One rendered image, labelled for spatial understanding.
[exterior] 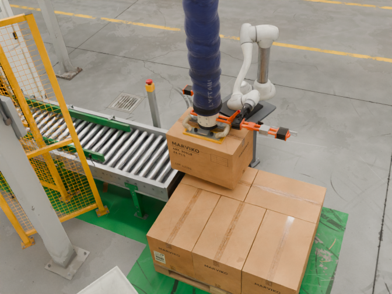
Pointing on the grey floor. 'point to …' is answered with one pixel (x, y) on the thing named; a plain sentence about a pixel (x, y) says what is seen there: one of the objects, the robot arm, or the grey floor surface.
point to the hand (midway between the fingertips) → (238, 122)
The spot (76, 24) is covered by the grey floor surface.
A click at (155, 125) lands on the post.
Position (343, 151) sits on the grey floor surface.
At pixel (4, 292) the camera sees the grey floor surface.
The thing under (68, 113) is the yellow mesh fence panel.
